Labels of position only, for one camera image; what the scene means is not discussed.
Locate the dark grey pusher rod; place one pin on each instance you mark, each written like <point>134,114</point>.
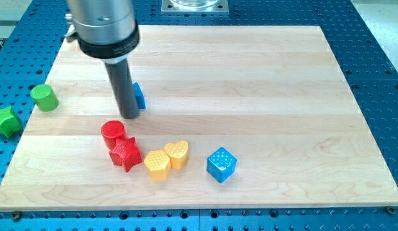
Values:
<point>122,86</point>

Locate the blue triangle block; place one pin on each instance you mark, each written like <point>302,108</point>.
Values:
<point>139,96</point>

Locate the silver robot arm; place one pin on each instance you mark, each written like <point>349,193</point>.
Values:
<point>107,30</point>

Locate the wooden board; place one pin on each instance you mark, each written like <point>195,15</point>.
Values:
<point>273,96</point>

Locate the red cylinder block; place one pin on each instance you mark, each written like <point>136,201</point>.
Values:
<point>111,131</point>

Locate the green cylinder block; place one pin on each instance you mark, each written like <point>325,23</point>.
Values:
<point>44,97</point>

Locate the red star block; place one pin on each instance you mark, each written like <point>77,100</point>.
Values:
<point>125,153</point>

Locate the blue perforated table plate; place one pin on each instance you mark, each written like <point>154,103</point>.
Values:
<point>28,55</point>

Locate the yellow hexagon block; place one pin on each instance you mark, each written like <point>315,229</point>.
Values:
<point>158,165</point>

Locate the yellow heart block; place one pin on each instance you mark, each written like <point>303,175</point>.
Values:
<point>178,153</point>

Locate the blue cube block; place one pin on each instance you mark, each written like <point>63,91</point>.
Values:
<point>221,164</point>

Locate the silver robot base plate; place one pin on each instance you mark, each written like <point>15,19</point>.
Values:
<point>194,6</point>

